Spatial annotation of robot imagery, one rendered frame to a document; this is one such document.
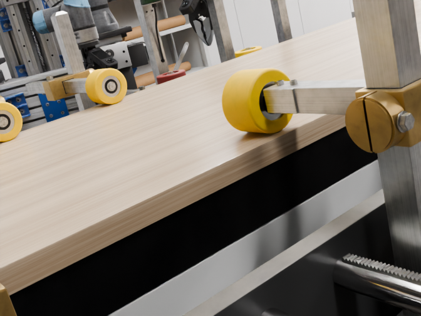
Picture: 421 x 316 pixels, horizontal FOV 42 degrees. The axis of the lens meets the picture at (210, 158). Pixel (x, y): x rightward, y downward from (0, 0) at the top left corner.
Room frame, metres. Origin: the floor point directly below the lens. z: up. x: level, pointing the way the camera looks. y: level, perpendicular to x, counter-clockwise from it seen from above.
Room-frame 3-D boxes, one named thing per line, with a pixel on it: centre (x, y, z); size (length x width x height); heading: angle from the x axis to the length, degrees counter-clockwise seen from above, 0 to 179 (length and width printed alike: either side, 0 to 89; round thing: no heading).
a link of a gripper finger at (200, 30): (1.85, -0.08, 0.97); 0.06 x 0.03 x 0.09; 144
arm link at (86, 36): (1.87, 0.30, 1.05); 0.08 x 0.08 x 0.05
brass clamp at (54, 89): (1.46, 0.30, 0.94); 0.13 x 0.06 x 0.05; 124
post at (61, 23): (1.48, 0.29, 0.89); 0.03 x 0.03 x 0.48; 34
